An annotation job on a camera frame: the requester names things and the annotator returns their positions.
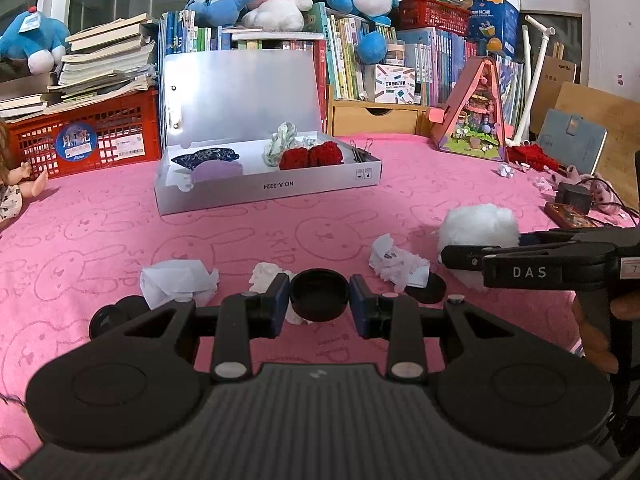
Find blue carton box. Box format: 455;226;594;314
467;0;521;59

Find small red plastic basket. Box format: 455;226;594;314
398;0;474;36

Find grey-blue notebook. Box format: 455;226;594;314
536;108;609;176

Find black binder clips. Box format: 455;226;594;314
349;139;377;164

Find blue and white plush toy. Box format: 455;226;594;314
0;5;71;77

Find row of upright books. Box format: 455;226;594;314
160;2;527;112

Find white fluffy plush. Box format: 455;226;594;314
438;203;521;292

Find stack of lying books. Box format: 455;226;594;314
0;12;161;121

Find red knitted yarn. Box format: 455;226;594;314
507;143;561;174

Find white plastic pipe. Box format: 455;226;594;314
509;14;557;144

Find wooden drawer box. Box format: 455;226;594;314
327;84;436;137

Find green cloth pouch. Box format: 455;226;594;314
263;120;301;169

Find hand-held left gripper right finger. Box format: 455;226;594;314
348;273;519;382

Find wooden board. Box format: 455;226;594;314
552;81;640;211

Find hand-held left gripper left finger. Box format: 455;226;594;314
122;273;292;382

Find pink rabbit print blanket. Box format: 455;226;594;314
0;132;640;471

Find person's right hand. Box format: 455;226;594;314
572;293;640;375

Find small blue plush toy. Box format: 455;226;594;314
184;0;256;29

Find small white printed carton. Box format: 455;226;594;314
363;63;419;106

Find brown cardboard sheet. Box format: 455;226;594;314
542;42;580;86

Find brown haired doll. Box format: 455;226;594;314
0;119;50;234

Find smartphone in red case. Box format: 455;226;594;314
543;201;602;229

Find black round lid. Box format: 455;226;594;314
289;268;350;324
403;272;448;305
88;295;151;340

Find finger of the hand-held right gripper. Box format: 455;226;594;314
440;241;619;272
517;227;640;247

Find red knitted pouch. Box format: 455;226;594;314
278;140;345;171

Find dark blue floral pouch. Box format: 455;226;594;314
170;147;241;167

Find red crate blue sticker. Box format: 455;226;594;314
5;87;164;181

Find small pink plush toy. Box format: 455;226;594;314
563;167;624;215

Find grey cardboard box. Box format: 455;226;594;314
154;49;383;217

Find pink triangular miniature house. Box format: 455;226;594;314
429;54;511;164

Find black power adapter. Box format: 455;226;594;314
555;181;594;215

